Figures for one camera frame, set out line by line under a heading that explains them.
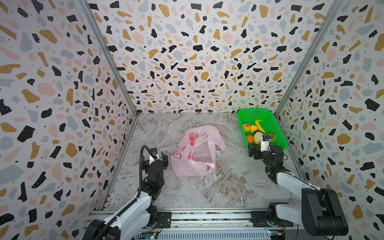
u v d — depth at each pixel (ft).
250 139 3.30
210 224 2.40
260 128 3.59
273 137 3.27
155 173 2.00
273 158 2.26
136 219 1.86
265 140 2.51
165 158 2.63
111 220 1.43
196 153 3.29
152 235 2.30
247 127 3.52
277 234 2.35
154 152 2.29
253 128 3.58
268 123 3.69
